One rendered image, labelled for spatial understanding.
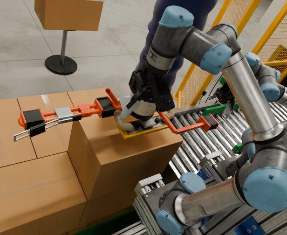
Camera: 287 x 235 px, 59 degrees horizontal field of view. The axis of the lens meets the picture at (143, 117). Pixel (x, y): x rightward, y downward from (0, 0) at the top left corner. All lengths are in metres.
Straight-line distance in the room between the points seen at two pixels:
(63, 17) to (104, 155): 1.86
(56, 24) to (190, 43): 2.43
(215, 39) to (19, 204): 1.41
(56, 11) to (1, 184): 1.79
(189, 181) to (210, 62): 0.59
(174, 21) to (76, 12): 2.38
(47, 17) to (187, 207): 2.40
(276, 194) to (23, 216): 1.33
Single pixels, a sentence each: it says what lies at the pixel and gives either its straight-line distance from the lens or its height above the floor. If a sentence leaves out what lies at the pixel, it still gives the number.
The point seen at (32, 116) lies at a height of 1.21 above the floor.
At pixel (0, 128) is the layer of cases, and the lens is 2.03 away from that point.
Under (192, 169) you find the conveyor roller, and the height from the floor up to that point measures 0.54.
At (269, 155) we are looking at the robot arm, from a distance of 0.79.
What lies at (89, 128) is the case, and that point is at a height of 0.94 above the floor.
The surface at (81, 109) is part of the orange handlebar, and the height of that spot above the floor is 1.20.
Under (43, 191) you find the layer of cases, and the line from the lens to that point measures 1.74.
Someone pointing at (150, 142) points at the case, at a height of 0.94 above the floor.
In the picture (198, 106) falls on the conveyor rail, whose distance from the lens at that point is 2.66.
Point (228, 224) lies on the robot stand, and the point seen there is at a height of 1.14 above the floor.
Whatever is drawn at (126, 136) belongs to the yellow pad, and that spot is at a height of 1.07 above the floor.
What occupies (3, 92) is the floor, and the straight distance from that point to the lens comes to 3.10.
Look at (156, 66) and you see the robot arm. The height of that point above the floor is 1.73.
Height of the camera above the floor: 2.08
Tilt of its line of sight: 42 degrees down
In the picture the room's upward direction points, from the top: 24 degrees clockwise
